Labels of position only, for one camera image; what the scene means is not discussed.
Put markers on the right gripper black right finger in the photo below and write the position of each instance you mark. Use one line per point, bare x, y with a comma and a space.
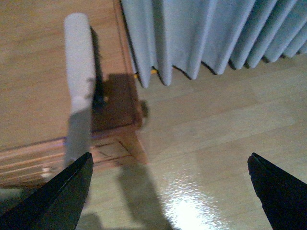
283, 196

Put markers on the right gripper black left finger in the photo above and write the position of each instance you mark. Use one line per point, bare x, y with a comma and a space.
58, 204

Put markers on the wooden nightstand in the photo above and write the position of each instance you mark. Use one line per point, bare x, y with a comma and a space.
34, 95

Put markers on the light grey curtain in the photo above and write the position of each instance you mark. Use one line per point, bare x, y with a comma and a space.
187, 33

